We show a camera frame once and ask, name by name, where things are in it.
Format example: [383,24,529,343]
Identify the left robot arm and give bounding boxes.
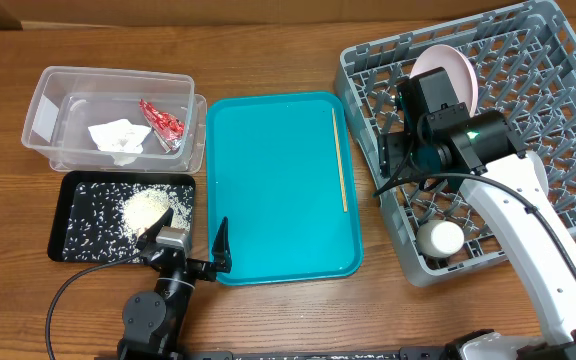
[117,209,232,359]

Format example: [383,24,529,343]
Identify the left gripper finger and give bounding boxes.
[136,208,174,250]
[211,217,232,273]

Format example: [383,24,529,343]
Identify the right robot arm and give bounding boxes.
[378,66,576,359]

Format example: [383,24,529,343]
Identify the white cup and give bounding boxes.
[416,220,465,258]

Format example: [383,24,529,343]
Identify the grey plastic dishwasher rack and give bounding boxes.
[334,1,576,287]

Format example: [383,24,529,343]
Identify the wooden chopstick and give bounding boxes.
[331,108,348,213]

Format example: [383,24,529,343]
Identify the grey bowl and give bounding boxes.
[526,150,549,195]

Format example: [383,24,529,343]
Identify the white round plate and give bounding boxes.
[410,44,479,116]

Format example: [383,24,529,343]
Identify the teal plastic serving tray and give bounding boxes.
[206,91,364,286]

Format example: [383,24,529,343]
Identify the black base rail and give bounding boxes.
[92,345,469,360]

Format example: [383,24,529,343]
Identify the white napkin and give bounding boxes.
[88,119,151,166]

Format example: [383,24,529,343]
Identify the clear plastic waste bin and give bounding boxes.
[21,66,206,171]

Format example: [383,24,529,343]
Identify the red snack wrapper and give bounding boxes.
[139,99,185,152]

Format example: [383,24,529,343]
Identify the rice leftovers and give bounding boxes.
[61,182,194,263]

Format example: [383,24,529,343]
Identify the black rectangular tray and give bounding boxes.
[47,171,196,263]

